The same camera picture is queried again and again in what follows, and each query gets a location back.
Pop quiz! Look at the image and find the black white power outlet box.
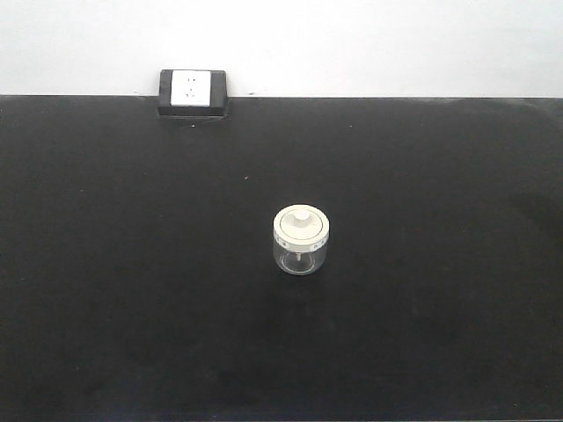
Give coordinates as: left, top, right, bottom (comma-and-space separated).
157, 69, 229, 119

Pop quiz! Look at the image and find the glass jar with cream lid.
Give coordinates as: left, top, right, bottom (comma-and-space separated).
273, 204, 330, 276

